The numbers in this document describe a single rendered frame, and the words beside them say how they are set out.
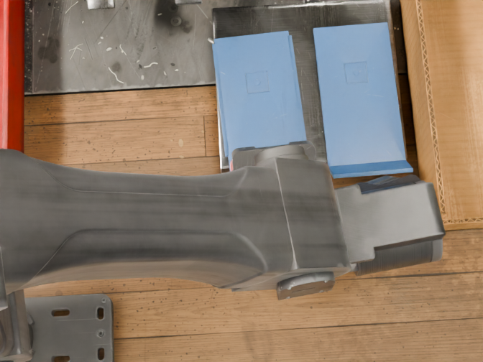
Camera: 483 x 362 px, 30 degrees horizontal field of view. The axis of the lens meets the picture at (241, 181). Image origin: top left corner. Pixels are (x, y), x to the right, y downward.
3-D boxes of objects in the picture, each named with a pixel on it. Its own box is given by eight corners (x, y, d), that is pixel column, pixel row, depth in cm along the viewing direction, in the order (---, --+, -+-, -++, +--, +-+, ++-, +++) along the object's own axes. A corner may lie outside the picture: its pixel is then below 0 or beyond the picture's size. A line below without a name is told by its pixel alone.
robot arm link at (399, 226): (409, 167, 67) (437, 115, 55) (436, 281, 64) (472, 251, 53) (255, 197, 66) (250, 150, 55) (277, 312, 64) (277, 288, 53)
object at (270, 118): (233, 197, 81) (232, 189, 78) (214, 40, 85) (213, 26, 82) (310, 188, 81) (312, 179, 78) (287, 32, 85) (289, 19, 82)
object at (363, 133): (330, 186, 81) (333, 177, 78) (313, 29, 85) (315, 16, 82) (407, 180, 81) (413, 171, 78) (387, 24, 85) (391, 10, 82)
